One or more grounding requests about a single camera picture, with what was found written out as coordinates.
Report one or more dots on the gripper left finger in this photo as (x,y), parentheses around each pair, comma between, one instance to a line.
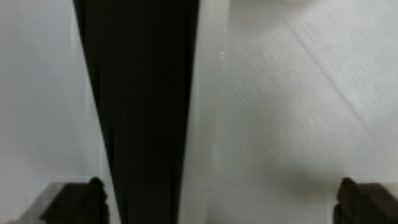
(70,204)

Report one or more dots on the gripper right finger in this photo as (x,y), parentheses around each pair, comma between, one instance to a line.
(367,203)

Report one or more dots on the white square tabletop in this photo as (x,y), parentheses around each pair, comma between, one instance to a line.
(294,108)

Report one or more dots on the white U-shaped obstacle fence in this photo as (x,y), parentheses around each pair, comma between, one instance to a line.
(52,147)

